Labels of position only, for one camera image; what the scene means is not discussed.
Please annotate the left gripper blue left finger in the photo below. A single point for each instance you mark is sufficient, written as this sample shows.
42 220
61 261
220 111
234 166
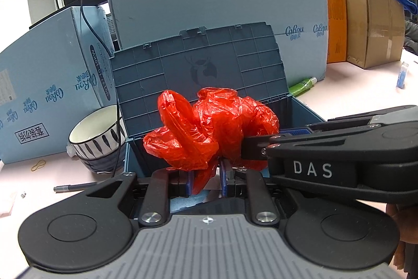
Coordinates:
163 185

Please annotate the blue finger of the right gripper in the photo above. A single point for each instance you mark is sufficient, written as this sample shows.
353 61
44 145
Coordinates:
252 148

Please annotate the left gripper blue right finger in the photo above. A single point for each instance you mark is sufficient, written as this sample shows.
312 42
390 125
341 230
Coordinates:
249 185

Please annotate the red plastic bag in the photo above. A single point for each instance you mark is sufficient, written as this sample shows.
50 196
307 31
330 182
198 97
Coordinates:
196 136

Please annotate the person right hand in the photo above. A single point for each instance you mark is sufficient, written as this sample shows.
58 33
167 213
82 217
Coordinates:
405 256

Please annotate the green tube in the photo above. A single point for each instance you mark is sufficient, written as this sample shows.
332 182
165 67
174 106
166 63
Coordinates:
302 87

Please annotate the striped ceramic bowl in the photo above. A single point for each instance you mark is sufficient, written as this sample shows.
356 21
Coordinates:
99 140

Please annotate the blue plastic storage box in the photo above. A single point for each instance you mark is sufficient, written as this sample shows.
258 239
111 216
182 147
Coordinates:
244 57

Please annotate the dark grey pen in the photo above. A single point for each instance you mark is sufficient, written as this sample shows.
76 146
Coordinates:
73 188

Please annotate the yellow rubber band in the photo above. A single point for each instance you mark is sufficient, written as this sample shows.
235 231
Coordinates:
40 164

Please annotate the brown cardboard box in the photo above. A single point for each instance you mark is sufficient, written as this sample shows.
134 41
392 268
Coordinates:
375 32

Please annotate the light blue cardboard box back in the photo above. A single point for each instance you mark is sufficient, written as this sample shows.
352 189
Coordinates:
300 26

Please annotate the light blue cardboard box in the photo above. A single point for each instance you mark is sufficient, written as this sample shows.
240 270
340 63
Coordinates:
51 78
300 26

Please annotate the light blue cardboard box left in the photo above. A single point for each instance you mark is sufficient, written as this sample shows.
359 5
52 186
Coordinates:
51 78

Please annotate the orange cardboard box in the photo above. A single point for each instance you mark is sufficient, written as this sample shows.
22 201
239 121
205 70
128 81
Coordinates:
337 31

